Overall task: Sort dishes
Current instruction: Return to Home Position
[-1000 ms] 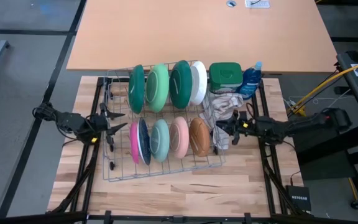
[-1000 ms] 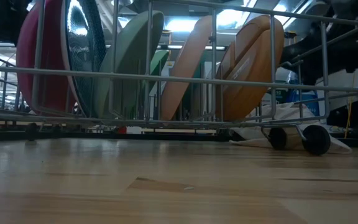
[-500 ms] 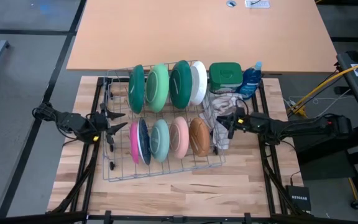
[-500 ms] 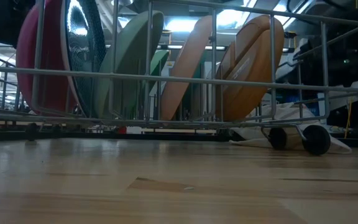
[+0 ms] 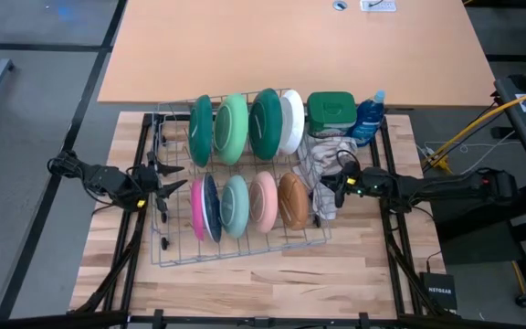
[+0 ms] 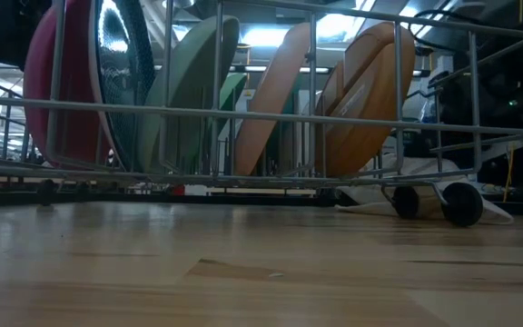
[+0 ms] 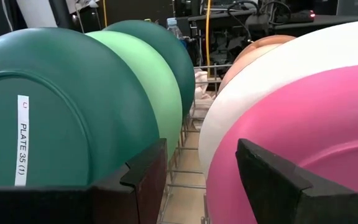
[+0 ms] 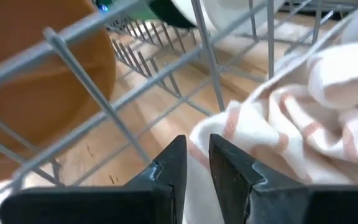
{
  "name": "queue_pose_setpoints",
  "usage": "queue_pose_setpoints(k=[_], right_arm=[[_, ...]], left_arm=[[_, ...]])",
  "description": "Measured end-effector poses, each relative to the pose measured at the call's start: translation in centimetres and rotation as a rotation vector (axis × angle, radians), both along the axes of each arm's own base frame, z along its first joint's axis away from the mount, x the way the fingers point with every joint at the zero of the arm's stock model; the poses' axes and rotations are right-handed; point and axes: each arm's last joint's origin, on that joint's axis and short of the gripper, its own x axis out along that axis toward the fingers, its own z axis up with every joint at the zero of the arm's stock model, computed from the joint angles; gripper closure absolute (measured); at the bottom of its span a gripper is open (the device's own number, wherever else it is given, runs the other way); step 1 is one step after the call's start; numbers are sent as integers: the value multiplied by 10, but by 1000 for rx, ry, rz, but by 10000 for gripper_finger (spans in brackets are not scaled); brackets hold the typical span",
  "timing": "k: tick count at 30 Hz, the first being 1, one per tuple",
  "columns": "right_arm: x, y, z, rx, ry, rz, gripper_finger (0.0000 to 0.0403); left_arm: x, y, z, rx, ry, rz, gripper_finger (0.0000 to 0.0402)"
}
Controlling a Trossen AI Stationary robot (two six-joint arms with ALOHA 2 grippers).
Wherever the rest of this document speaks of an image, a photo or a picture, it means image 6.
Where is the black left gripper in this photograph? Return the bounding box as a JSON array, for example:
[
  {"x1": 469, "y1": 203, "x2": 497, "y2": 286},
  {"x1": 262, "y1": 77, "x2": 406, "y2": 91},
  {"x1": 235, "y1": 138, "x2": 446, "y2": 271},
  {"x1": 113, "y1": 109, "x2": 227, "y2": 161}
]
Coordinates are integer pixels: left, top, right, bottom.
[{"x1": 0, "y1": 0, "x2": 54, "y2": 69}]

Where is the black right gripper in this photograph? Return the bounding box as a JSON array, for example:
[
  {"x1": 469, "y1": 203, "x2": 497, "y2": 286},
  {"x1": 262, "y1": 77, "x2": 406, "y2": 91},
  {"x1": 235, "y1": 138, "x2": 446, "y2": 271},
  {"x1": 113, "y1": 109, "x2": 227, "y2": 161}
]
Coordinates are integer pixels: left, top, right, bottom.
[{"x1": 442, "y1": 49, "x2": 523, "y2": 137}]

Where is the red plate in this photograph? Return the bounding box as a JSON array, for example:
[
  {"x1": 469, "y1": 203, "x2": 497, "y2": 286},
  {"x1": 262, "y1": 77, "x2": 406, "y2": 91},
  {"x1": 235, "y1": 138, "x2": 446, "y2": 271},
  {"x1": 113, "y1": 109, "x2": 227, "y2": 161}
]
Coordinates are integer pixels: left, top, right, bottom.
[{"x1": 23, "y1": 0, "x2": 109, "y2": 168}]

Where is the white striped dish towel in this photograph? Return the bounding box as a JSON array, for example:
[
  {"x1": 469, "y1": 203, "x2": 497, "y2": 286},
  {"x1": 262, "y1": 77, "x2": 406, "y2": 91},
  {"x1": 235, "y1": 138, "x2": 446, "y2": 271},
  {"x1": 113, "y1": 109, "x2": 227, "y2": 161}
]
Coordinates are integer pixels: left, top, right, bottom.
[{"x1": 336, "y1": 154, "x2": 515, "y2": 226}]

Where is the dark blue plate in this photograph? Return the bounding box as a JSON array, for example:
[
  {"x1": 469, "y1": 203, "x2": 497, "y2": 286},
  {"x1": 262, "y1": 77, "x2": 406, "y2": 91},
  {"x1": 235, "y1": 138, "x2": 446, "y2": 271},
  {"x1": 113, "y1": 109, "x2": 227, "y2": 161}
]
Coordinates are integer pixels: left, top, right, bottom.
[{"x1": 89, "y1": 0, "x2": 156, "y2": 173}]

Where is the orange divided plate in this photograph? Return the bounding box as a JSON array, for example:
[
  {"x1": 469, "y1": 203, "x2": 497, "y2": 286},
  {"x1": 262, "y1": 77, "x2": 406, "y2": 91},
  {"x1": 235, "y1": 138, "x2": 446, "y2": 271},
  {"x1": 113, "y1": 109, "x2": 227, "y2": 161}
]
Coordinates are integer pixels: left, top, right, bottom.
[{"x1": 314, "y1": 21, "x2": 417, "y2": 178}]

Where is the pale green plate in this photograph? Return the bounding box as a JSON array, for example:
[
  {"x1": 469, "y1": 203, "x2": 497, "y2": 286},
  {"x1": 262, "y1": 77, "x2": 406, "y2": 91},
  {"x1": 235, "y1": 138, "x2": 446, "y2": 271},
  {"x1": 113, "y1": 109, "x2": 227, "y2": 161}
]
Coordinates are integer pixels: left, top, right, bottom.
[{"x1": 136, "y1": 15, "x2": 242, "y2": 174}]

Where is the pink plate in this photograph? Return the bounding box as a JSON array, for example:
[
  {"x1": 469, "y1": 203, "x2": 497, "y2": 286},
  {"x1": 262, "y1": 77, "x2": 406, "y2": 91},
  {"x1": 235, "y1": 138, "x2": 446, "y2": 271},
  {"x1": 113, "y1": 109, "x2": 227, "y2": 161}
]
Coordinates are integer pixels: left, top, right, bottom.
[{"x1": 233, "y1": 22, "x2": 312, "y2": 177}]

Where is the mint green plate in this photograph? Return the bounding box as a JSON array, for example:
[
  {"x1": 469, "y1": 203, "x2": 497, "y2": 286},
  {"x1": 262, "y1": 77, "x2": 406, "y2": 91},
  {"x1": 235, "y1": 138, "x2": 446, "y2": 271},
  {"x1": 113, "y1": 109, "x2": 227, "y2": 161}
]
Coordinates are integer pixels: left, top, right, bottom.
[{"x1": 218, "y1": 72, "x2": 248, "y2": 137}]

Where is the fluorescent strip light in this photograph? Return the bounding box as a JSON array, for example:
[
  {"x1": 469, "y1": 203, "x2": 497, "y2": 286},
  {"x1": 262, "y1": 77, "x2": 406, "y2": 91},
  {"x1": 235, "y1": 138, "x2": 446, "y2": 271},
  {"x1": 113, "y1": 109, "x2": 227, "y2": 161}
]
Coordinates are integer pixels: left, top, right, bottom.
[{"x1": 229, "y1": 64, "x2": 426, "y2": 76}]

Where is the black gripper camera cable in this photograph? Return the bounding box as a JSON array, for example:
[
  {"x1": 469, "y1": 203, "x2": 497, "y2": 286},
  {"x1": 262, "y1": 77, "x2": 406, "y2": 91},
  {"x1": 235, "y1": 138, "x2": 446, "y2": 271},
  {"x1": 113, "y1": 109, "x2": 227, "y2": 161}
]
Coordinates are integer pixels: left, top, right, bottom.
[{"x1": 413, "y1": 8, "x2": 523, "y2": 52}]

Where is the black metal table frame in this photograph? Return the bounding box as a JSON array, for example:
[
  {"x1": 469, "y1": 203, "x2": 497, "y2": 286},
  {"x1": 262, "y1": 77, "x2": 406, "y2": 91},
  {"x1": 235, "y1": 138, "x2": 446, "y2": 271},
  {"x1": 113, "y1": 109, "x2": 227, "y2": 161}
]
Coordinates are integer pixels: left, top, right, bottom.
[{"x1": 0, "y1": 181, "x2": 340, "y2": 208}]

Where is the grey wire dish rack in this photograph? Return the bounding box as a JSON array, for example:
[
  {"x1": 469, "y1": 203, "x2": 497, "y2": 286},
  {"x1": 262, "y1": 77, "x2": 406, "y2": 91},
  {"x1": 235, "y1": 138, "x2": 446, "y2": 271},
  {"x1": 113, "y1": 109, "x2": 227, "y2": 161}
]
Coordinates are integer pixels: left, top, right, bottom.
[{"x1": 0, "y1": 0, "x2": 523, "y2": 228}]

